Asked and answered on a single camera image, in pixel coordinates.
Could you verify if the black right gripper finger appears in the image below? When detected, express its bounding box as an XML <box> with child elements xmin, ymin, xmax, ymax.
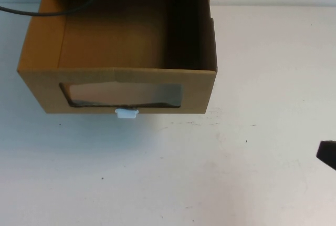
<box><xmin>316</xmin><ymin>139</ymin><xmax>336</xmax><ymax>170</ymax></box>

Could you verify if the cardboard drawer with white handle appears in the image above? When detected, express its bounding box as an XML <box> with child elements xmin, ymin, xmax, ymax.
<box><xmin>17</xmin><ymin>0</ymin><xmax>218</xmax><ymax>115</ymax></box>

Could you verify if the white plastic pull handle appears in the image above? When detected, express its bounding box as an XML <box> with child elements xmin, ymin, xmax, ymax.
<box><xmin>115</xmin><ymin>108</ymin><xmax>139</xmax><ymax>119</ymax></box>

